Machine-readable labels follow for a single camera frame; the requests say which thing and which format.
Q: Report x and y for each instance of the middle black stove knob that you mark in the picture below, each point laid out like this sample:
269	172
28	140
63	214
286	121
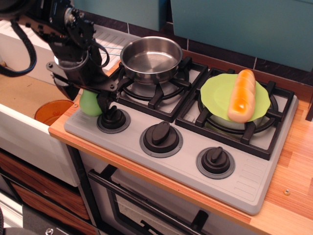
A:
161	140

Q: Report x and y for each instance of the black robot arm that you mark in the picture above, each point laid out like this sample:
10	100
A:
71	39

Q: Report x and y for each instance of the green toy pear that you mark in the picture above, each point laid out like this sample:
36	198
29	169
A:
88	104

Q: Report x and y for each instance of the black burner grate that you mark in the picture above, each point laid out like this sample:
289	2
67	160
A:
258	137
163	101

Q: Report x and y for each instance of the toy bread loaf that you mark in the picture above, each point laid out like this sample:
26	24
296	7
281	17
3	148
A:
242	100

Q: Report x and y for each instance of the right black burner grate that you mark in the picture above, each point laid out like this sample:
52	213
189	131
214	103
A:
258	137

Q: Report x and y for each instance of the grey toy stove top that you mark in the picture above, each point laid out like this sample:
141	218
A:
244	189

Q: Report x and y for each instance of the lime green plate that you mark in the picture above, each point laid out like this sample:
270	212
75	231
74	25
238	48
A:
216	92

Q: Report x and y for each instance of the oven door with handle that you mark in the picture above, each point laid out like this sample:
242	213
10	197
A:
139	208

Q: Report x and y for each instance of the stainless steel pan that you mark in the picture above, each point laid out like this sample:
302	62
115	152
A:
150	60

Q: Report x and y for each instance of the orange sink drain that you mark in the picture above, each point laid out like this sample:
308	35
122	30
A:
51	111

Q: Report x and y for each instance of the right black stove knob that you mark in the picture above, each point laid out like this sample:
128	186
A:
215	163

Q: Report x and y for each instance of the black stove knob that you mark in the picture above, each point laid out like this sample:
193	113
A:
161	140
113	121
215	163

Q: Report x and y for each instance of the left black stove knob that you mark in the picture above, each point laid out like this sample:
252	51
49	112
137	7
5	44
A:
113	121

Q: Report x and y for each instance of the wooden drawer cabinet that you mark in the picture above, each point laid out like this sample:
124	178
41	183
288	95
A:
47	194

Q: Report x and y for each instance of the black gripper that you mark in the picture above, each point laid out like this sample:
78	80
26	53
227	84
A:
87	74

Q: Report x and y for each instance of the left black burner grate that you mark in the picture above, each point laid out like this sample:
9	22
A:
163	101

